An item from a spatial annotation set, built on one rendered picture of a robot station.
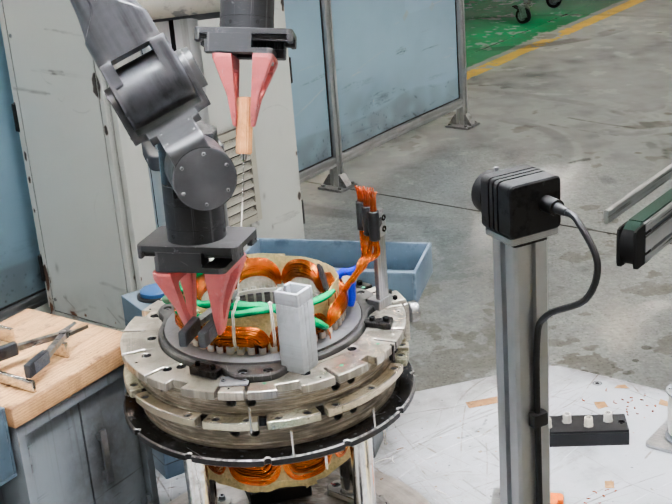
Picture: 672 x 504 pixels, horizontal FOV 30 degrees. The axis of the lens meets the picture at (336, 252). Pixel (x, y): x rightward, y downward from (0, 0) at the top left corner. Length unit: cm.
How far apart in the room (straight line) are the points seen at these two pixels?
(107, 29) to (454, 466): 84
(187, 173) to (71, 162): 268
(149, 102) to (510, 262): 40
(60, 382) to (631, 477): 75
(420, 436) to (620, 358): 200
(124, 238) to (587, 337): 141
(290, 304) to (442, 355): 253
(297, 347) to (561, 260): 320
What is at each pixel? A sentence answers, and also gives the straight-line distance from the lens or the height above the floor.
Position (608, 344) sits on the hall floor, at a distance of 383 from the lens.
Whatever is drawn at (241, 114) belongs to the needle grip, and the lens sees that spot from 133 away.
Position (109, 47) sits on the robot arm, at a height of 145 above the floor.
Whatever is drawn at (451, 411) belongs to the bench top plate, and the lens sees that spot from 186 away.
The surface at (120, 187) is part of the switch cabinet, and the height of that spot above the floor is 58.
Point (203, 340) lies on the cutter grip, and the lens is 121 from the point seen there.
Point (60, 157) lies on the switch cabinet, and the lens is 380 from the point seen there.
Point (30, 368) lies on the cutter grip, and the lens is 140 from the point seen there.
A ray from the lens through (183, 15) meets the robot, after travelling 175.
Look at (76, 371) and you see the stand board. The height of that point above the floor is 106.
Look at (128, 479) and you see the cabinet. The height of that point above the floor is 89.
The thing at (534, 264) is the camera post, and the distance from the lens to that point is 91.
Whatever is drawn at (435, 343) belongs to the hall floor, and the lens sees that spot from 385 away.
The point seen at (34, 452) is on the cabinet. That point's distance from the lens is 143.
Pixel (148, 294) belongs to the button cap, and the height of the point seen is 104.
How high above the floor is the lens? 168
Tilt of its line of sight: 21 degrees down
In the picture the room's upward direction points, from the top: 5 degrees counter-clockwise
